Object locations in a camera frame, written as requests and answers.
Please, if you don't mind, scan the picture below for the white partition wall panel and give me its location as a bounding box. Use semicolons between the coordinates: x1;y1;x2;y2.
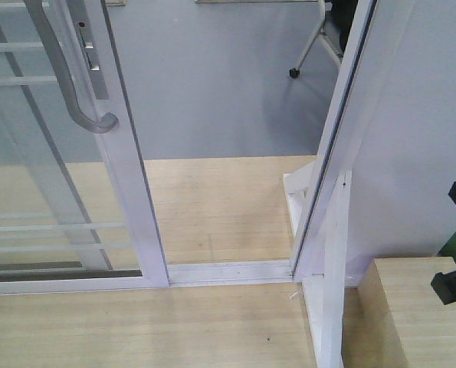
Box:
343;1;456;286

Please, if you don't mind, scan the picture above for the light wooden floor platform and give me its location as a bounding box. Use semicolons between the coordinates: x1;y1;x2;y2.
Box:
0;155;405;368

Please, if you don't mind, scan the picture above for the grey door pull handle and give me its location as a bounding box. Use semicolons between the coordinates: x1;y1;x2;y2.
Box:
24;0;118;133

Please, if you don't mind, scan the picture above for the white door frame post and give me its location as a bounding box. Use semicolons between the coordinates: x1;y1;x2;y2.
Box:
290;1;415;282

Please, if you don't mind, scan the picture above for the grey office chair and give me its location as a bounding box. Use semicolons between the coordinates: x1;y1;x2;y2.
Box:
289;1;344;79

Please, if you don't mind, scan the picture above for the white sliding glass door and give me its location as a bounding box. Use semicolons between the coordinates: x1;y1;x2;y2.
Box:
0;1;169;295

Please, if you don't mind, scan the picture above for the white fixed glass door panel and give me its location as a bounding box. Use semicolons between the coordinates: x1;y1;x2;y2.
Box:
0;1;112;274

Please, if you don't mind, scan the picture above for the aluminium door floor track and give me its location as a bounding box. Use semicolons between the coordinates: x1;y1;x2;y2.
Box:
168;260;293;288

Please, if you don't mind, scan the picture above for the light wooden box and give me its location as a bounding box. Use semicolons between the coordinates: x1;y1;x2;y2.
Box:
357;257;456;367

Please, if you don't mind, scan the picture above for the person in dark clothes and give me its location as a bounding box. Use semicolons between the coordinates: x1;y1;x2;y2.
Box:
330;0;358;51

